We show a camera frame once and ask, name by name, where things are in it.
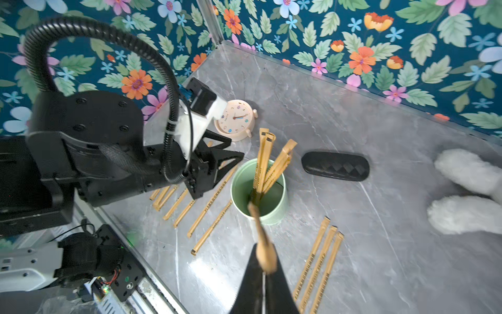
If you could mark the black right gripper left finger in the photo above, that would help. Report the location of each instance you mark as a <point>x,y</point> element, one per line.
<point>250,296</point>

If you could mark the light green metal cup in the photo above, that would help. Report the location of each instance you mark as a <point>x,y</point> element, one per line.
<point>273,204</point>

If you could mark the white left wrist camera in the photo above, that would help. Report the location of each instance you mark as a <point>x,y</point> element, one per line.
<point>206,106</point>

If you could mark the tan paper straw eleventh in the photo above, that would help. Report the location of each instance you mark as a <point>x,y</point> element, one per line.
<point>332,258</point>

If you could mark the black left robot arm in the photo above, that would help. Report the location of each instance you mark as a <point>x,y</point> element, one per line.
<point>90,144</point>

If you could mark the round beige kitchen timer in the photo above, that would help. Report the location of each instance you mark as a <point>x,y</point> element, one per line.
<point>237,121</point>

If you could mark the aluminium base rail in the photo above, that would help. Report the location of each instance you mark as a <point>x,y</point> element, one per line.
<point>136,289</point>

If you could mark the bundle of paper straws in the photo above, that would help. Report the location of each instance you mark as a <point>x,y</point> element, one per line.
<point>267,175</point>

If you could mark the white plush toy blue shirt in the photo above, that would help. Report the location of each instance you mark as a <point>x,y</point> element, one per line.
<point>479,209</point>

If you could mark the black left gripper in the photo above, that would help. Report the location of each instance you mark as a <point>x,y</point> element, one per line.
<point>208,164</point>

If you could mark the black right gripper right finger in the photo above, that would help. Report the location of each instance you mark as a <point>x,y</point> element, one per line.
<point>278,298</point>

